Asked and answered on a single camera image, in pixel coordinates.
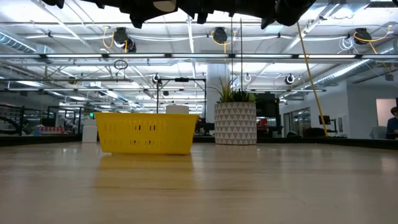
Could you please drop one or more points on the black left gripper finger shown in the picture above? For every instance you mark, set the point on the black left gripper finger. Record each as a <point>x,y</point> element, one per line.
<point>136,12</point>
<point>199,9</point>

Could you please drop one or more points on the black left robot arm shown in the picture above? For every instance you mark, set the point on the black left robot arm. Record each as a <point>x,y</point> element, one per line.
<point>53,2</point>

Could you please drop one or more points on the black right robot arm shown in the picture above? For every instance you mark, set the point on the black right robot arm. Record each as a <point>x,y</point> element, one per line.
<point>295,12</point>

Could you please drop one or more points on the yellow plastic basket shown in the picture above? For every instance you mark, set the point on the yellow plastic basket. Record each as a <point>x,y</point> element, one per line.
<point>174,137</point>

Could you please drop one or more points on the small black ceiling reel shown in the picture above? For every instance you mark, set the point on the small black ceiling reel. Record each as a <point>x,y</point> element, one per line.
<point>155,78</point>
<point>289,79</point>

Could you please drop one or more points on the long ceiling light strip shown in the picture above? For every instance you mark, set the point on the long ceiling light strip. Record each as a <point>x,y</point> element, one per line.
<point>74,56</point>

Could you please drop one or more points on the potted plant in patterned pot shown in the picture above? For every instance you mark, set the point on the potted plant in patterned pot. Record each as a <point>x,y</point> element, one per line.
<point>235,124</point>

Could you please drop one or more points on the black cabinet machine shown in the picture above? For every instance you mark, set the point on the black cabinet machine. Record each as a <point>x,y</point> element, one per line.
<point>267,109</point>

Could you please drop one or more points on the red box row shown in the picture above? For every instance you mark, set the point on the red box row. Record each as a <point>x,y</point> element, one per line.
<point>51,130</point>

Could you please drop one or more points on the black monitor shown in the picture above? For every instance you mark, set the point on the black monitor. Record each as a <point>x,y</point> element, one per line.
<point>325,119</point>

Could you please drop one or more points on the white chair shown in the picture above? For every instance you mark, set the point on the white chair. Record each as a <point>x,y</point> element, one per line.
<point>377,133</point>

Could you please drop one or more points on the person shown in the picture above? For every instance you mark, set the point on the person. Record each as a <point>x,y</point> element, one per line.
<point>393,126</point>

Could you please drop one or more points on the black camera stand frame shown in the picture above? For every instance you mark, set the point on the black camera stand frame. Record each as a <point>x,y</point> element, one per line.
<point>182,79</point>

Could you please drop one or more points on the silver ventilation duct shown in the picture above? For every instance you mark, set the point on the silver ventilation duct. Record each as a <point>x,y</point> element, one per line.
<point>342,73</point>

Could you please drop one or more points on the black aluminium table frame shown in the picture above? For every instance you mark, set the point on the black aluminium table frame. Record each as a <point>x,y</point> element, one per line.
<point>311,140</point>

